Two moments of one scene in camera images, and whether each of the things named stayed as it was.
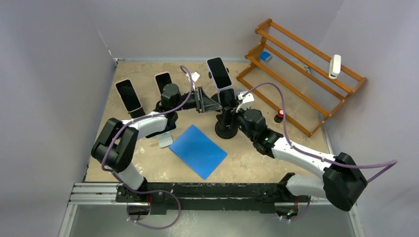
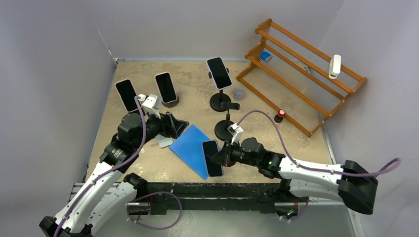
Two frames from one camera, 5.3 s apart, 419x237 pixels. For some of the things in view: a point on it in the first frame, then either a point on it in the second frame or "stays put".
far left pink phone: [128, 95] stays put
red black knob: [278, 118] stays put
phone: [219, 73] stays put
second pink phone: [162, 79] stays put
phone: [227, 97] → [210, 148]
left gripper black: [205, 104] → [170, 127]
